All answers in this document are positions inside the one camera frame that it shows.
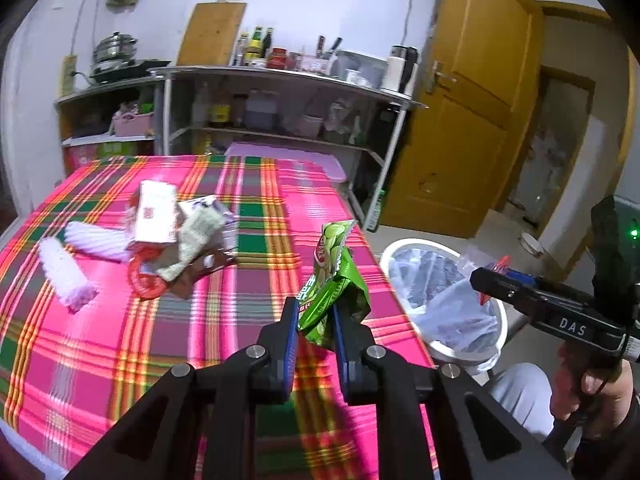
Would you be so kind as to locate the green snack packet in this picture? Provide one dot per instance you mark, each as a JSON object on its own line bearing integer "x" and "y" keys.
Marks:
{"x": 330, "y": 292}

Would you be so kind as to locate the white round trash bin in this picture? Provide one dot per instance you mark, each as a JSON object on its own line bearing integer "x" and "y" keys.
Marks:
{"x": 387, "y": 255}

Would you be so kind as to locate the wooden cutting board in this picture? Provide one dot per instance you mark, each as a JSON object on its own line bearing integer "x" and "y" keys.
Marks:
{"x": 210, "y": 35}

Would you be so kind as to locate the white open shelf cabinet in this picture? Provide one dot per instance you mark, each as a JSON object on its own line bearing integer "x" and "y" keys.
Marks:
{"x": 100, "y": 91}

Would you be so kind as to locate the grey plastic canister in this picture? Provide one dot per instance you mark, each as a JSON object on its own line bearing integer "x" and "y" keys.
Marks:
{"x": 261, "y": 110}

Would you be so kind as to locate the small white bowl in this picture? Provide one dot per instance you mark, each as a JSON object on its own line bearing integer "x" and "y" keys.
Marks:
{"x": 531, "y": 245}

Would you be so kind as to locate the clear glass bottle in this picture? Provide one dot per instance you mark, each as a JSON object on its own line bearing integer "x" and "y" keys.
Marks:
{"x": 242, "y": 52}

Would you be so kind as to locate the red round wrapper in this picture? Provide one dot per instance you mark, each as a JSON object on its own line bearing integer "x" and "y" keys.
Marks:
{"x": 145, "y": 284}

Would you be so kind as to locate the bundle of plastic bags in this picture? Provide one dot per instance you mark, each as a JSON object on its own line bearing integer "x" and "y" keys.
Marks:
{"x": 341, "y": 120}

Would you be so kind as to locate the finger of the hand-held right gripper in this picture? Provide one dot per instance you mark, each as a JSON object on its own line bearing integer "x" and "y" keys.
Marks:
{"x": 500, "y": 287}
{"x": 522, "y": 276}

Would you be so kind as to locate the yellow door frame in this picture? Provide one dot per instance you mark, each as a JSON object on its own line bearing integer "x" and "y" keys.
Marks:
{"x": 575, "y": 12}

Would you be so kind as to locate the yellow label sauce bottle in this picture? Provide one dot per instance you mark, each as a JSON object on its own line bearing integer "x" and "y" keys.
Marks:
{"x": 255, "y": 47}

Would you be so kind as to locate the person's right forearm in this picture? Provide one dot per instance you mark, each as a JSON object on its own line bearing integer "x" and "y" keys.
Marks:
{"x": 615, "y": 452}

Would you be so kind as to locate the colourful printed carton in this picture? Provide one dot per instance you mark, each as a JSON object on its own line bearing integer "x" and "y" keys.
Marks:
{"x": 110, "y": 150}

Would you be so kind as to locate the red jar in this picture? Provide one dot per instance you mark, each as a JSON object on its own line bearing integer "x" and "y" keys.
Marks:
{"x": 276, "y": 58}

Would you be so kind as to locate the cooking oil bottle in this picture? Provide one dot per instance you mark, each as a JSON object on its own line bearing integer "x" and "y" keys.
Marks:
{"x": 219, "y": 110}

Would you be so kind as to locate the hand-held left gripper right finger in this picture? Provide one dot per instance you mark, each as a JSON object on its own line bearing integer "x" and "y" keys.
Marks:
{"x": 340, "y": 342}

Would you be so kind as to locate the white plastic tub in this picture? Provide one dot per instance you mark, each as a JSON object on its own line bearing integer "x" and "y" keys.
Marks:
{"x": 311, "y": 126}

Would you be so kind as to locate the yellow power strip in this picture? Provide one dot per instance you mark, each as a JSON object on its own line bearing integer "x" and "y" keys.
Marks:
{"x": 66, "y": 77}

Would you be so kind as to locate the clear plastic bin liner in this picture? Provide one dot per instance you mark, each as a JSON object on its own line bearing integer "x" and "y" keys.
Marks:
{"x": 440, "y": 305}

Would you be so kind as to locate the pink plastic basket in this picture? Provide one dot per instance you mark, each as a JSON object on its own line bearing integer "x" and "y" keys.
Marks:
{"x": 131, "y": 124}

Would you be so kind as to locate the white and black kettle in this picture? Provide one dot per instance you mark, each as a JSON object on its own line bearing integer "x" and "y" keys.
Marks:
{"x": 397, "y": 72}

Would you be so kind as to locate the metal shelf unit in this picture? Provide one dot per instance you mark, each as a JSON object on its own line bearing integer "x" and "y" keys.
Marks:
{"x": 280, "y": 76}

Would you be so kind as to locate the yellow wooden door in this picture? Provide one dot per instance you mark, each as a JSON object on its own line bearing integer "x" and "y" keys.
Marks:
{"x": 465, "y": 110}

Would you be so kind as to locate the white cup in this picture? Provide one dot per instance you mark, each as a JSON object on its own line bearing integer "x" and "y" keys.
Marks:
{"x": 356, "y": 77}

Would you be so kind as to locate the dark sauce bottle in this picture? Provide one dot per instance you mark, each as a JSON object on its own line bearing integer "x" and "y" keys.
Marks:
{"x": 268, "y": 42}

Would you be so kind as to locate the black induction cooker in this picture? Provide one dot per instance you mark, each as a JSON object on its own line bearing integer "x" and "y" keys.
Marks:
{"x": 125, "y": 71}

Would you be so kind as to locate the person's grey trouser leg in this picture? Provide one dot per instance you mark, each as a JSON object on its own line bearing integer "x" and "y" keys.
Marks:
{"x": 520, "y": 400}

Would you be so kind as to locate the clear plastic container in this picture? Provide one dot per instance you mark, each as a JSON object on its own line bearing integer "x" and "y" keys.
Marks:
{"x": 370, "y": 67}

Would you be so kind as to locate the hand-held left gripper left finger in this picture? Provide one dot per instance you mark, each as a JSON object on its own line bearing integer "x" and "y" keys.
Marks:
{"x": 290, "y": 342}

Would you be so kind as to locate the person's right hand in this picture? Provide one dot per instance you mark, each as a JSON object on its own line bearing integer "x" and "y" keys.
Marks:
{"x": 612, "y": 400}

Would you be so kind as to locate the red plastic wrapper scrap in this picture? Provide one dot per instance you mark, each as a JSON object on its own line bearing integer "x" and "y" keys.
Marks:
{"x": 503, "y": 261}

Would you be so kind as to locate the white foam net sleeve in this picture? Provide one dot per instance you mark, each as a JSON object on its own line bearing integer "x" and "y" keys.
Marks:
{"x": 97, "y": 240}
{"x": 65, "y": 275}

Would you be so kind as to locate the pink plaid tablecloth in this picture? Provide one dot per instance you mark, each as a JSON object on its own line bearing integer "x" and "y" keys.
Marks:
{"x": 150, "y": 340}

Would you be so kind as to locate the steel steamer pot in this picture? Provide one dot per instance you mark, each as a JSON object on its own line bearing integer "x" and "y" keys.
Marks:
{"x": 115, "y": 49}

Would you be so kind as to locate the white carton with red print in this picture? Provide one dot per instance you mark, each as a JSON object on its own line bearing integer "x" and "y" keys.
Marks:
{"x": 152, "y": 215}

